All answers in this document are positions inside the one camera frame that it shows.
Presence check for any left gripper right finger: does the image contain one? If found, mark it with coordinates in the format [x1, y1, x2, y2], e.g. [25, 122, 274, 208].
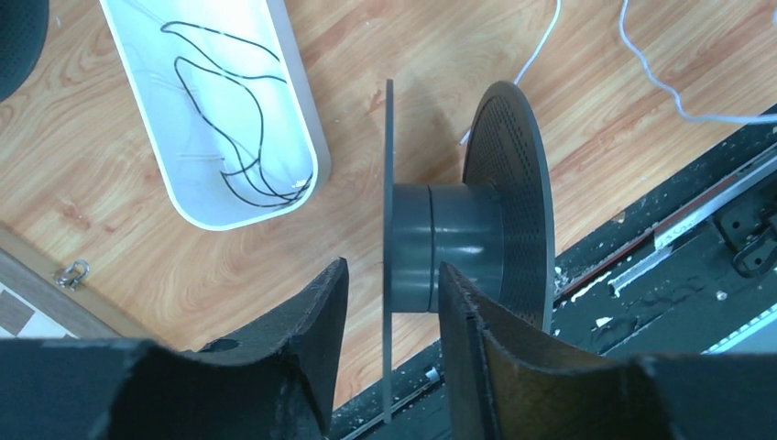
[438, 262, 776, 439]

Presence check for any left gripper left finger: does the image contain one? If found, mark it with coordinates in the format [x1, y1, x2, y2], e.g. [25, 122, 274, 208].
[1, 258, 349, 439]

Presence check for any black spool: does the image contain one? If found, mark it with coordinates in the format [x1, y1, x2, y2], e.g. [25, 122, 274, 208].
[1, 0, 49, 101]
[381, 81, 555, 410]

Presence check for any white thin cable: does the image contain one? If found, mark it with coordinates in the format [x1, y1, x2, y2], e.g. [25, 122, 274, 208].
[459, 0, 777, 147]

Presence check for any wooden chessboard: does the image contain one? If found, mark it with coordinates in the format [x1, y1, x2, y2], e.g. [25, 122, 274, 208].
[1, 225, 156, 339]

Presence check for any white oblong tray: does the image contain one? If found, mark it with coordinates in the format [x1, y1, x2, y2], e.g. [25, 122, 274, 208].
[101, 1, 332, 232]

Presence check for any black thin cable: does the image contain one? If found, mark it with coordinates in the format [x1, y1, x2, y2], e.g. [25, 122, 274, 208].
[159, 21, 315, 209]

